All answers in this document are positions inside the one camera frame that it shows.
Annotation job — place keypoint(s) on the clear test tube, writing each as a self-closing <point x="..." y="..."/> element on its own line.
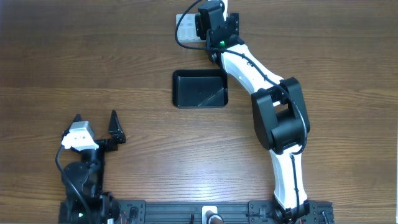
<point x="213" y="96"/>

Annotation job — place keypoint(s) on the mounting rail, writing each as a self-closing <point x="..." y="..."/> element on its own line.
<point x="174" y="213"/>

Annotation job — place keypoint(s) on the black tray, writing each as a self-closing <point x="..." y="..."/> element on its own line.
<point x="189" y="90"/>

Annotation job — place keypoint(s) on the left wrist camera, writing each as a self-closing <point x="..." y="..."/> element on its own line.
<point x="79" y="137"/>

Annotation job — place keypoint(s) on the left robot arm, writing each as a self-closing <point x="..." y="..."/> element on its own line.
<point x="77" y="177"/>

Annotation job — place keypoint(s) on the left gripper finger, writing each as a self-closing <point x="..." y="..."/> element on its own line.
<point x="76" y="119"/>
<point x="115" y="130"/>

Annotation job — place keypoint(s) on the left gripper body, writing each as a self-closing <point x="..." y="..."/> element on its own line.
<point x="107" y="145"/>

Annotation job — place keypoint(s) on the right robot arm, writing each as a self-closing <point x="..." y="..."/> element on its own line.
<point x="248" y="71"/>

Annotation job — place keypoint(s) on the white test tube rack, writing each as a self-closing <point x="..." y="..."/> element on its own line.
<point x="188" y="31"/>

